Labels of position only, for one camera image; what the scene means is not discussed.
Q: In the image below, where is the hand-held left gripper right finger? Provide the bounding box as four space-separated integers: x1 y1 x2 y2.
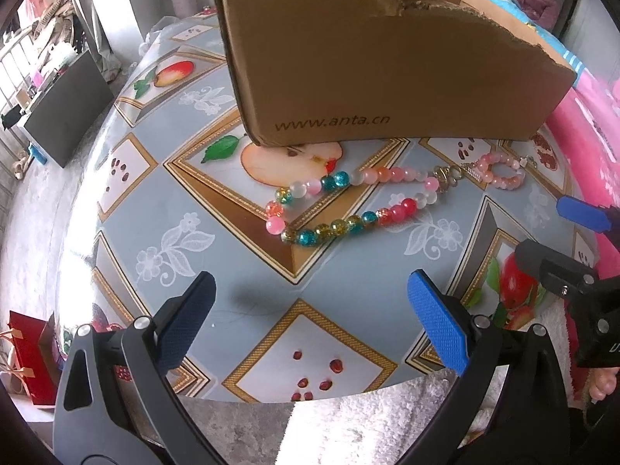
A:
397 269 570 465

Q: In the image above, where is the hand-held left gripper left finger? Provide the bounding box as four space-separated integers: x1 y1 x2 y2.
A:
52 271 217 465

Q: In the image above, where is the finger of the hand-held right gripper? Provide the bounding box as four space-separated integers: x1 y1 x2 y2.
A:
556 196 620 234
515 241 601 301

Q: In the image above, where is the pink beaded bracelet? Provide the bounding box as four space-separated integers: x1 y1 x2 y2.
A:
477 151 539 191

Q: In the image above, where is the gold metal charm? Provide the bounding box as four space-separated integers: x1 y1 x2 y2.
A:
432 165 462 191

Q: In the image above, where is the multicoloured beaded necklace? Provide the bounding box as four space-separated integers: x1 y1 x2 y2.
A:
265 165 441 249

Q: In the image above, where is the brown cardboard box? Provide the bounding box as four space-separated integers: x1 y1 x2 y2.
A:
212 0 578 148

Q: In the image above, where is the person's right hand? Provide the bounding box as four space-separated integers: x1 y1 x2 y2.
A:
584 365 620 405

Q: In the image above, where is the pink blanket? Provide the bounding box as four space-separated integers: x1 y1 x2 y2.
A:
533 65 620 301

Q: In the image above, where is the fruit printed tablecloth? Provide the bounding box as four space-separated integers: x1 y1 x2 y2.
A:
53 7 601 405

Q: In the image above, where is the red gift bag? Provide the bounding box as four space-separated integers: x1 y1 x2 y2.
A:
7 310 66 405

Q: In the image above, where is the dark cabinet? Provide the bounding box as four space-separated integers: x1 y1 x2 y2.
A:
23 49 114 169

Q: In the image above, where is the clear plastic bag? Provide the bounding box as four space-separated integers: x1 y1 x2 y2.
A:
140 14 195 59

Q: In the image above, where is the metal window railing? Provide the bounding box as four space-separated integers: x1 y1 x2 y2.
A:
0 24 54 131

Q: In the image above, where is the grey curtain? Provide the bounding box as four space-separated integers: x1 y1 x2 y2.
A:
65 0 122 81

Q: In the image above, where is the pile of clothes on rack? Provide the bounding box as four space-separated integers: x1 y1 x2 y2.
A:
29 0 85 59

